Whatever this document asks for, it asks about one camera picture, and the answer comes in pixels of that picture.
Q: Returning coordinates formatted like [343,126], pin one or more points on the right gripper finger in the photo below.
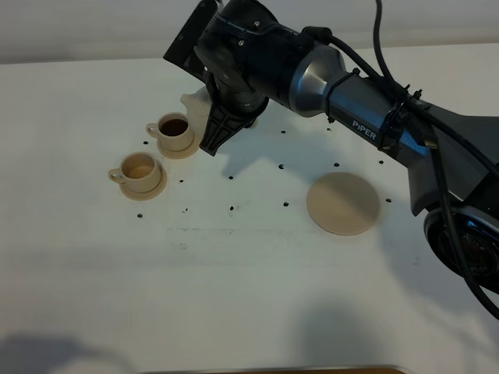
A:
[221,126]

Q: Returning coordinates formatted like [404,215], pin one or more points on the far beige saucer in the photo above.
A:
[191,150]

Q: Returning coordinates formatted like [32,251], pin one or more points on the near beige teacup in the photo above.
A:
[138,172]

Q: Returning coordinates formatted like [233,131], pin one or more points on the beige teacup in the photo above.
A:
[138,172]
[172,132]

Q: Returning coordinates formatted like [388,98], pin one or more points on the beige saucer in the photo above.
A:
[191,150]
[143,196]

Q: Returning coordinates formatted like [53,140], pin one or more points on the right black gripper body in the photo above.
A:
[251,58]

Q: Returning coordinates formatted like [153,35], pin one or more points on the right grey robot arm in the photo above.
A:
[452,160]

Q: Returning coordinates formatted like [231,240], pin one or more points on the round beige teapot coaster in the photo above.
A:
[344,204]

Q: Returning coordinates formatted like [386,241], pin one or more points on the beige teapot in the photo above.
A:
[198,107]

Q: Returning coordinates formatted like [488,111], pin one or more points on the far beige teacup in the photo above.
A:
[172,132]

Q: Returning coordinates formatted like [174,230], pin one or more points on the near beige saucer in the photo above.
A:
[143,196]

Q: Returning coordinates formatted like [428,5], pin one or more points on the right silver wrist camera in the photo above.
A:
[181,51]

